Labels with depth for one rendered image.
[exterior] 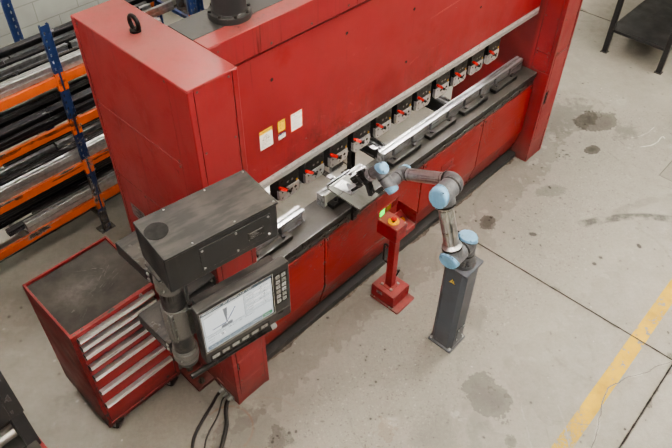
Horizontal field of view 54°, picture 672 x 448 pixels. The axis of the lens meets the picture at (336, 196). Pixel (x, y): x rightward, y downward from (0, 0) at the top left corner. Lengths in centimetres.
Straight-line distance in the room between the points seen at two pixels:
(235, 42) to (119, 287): 149
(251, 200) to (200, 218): 21
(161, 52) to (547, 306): 324
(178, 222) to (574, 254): 350
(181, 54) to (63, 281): 154
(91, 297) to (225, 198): 130
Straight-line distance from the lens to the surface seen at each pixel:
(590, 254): 541
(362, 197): 400
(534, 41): 550
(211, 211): 259
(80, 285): 378
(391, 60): 393
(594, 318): 501
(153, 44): 293
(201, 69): 273
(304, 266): 407
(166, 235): 254
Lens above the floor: 374
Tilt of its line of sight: 43 degrees down
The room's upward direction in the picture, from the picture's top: 1 degrees clockwise
